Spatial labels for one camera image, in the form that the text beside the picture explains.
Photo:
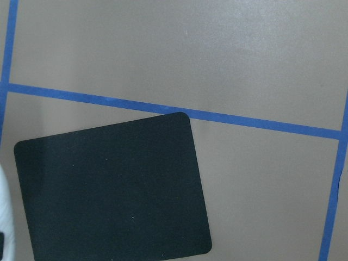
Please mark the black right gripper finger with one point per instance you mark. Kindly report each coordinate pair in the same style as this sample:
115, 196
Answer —
1, 242

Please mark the white computer mouse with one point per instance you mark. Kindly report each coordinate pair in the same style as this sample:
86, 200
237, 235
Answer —
7, 222

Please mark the black mouse pad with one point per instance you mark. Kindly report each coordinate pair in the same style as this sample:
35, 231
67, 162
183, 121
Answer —
128, 191

